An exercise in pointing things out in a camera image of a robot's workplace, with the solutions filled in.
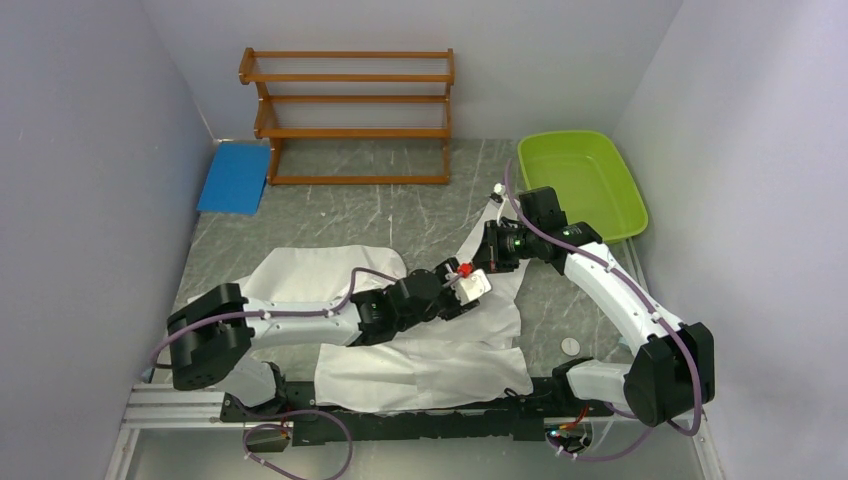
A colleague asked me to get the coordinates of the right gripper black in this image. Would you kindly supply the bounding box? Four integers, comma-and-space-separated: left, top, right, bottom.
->
470, 219, 541, 274

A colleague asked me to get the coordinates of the white shirt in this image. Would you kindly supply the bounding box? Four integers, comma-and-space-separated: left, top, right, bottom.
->
236, 245, 532, 413

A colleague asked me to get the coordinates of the white round brooch backing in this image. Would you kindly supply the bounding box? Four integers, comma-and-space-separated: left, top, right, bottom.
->
560, 337, 581, 357

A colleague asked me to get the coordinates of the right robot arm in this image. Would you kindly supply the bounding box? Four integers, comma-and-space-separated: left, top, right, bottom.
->
471, 184, 715, 436

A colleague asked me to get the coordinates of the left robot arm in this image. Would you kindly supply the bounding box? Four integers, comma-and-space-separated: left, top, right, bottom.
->
154, 258, 492, 420

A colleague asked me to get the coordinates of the green plastic basin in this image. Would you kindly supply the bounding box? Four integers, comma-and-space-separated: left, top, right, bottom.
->
517, 130, 649, 243

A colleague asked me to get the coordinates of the wooden shoe rack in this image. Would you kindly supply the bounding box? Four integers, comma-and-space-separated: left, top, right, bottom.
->
238, 48, 456, 186

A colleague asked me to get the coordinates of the blue board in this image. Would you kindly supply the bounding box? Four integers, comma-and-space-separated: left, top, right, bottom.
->
196, 142, 271, 215

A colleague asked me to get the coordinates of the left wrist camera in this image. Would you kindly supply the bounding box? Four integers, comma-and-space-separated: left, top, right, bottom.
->
444, 263, 492, 306

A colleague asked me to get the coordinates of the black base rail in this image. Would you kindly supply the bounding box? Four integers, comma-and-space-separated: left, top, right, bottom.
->
219, 377, 613, 446

